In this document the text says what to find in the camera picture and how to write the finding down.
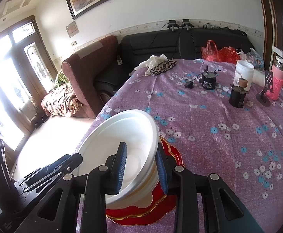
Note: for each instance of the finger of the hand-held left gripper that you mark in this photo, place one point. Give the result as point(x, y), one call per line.
point(42, 179)
point(68, 161)

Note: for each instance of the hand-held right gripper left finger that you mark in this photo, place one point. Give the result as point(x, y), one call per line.
point(121, 170)

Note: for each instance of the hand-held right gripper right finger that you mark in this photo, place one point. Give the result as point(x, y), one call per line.
point(162, 172)

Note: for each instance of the white foam bowl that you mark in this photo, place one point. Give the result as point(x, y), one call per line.
point(144, 194)
point(131, 131)

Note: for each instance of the purple floral tablecloth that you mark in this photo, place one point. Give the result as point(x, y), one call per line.
point(216, 150)

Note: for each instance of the patterned blanket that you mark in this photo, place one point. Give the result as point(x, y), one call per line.
point(59, 102)

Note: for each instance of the green cloth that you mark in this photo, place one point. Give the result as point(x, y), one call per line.
point(61, 79)

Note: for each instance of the brown armchair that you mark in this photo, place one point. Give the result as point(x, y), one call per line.
point(88, 72)

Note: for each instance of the small black adapter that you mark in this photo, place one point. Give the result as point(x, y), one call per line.
point(188, 84)

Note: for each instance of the wooden glass door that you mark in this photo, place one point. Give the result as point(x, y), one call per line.
point(30, 72)

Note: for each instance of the black round device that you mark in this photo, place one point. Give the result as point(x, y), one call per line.
point(208, 82)

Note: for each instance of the dark bottle brown cap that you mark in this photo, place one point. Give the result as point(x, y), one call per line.
point(237, 98)

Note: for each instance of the white gloves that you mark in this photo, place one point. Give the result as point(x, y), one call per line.
point(153, 60)

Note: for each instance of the black sofa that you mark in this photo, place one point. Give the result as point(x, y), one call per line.
point(156, 43)

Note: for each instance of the red plastic bag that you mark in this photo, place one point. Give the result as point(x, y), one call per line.
point(216, 53)

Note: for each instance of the white plastic jar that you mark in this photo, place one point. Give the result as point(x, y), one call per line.
point(244, 70)

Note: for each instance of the black phone stand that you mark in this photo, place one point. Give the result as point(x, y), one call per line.
point(268, 80)

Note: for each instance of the clear plastic bag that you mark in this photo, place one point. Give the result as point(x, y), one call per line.
point(254, 58)

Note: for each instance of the pink thermos knit sleeve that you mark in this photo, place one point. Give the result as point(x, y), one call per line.
point(278, 82)

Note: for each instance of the wooden cabinet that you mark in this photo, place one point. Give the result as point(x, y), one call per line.
point(270, 17)

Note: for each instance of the wall switch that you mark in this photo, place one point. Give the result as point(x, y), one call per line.
point(74, 43)

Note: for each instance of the pink wall panel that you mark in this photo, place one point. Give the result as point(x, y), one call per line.
point(72, 29)

